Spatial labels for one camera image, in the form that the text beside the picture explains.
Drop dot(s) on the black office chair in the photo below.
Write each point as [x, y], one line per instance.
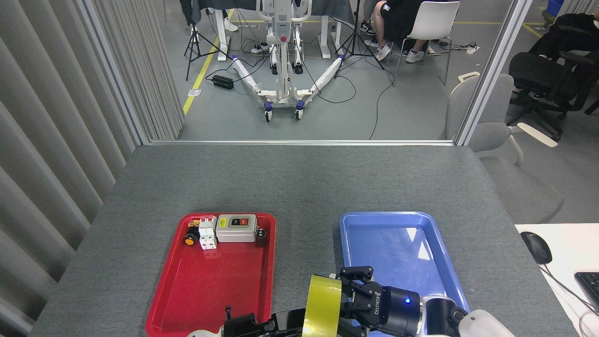
[538, 75]

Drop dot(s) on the white plastic chair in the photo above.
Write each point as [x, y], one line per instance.
[435, 21]

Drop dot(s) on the desk with dark cloth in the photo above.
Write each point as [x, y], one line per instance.
[327, 7]

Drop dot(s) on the yellow tape roll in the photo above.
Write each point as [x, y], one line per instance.
[322, 306]

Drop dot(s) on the person on white chair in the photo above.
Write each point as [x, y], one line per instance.
[398, 18]

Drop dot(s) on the grey push button switch box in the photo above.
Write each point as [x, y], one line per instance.
[234, 231]

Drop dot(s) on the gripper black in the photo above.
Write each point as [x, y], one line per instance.
[395, 311]
[241, 327]

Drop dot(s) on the black tripod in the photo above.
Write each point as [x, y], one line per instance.
[193, 42]
[355, 42]

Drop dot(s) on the silver post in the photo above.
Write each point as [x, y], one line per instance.
[117, 79]
[491, 70]

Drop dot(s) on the person in black office chair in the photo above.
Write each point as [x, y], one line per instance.
[561, 32]

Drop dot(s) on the red plastic tray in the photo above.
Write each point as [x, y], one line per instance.
[210, 281]

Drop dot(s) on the white wheeled stand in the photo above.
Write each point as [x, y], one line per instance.
[283, 70]

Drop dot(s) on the grey office chair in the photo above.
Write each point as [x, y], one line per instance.
[514, 187]

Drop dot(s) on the dark knob switch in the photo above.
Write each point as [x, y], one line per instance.
[260, 236]

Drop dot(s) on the black keyboard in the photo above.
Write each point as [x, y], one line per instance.
[590, 288]

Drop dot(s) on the black computer mouse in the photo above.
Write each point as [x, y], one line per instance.
[536, 247]

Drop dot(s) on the black power adapter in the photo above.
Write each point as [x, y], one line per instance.
[223, 82]

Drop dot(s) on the silver horizontal rail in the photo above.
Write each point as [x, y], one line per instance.
[299, 142]

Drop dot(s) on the white desk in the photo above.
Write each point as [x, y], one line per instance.
[571, 252]

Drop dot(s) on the orange push button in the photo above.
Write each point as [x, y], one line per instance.
[190, 240]

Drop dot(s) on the blue plastic tray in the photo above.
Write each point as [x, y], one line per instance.
[393, 248]

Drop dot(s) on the blue bin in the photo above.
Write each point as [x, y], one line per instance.
[554, 7]

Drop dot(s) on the white circuit breaker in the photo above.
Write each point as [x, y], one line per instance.
[207, 234]

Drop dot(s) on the white power strip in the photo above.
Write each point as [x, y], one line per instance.
[472, 48]

